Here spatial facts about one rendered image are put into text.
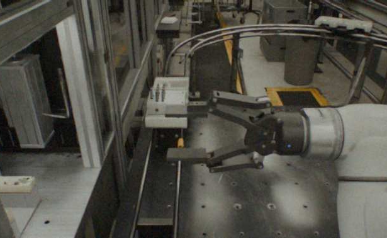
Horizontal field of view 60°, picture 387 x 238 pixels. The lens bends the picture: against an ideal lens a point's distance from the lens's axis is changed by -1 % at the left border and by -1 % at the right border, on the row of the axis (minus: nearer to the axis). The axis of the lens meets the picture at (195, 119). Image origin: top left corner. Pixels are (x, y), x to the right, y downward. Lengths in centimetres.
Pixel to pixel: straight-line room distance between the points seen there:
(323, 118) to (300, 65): 305
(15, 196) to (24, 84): 27
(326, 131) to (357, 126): 5
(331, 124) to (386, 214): 15
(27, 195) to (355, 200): 63
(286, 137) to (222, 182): 63
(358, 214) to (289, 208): 53
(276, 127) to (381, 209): 20
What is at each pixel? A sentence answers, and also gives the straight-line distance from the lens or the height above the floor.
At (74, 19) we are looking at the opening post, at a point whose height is 128.
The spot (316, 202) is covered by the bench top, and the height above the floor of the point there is 68.
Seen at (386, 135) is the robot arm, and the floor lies 115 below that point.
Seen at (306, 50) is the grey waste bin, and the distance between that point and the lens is 357.
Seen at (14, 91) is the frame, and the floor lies 109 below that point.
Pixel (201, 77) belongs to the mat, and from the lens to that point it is 375.
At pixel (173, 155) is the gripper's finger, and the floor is 108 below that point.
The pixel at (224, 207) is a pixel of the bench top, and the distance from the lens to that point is 108.
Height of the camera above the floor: 143
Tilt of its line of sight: 29 degrees down
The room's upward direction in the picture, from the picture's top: straight up
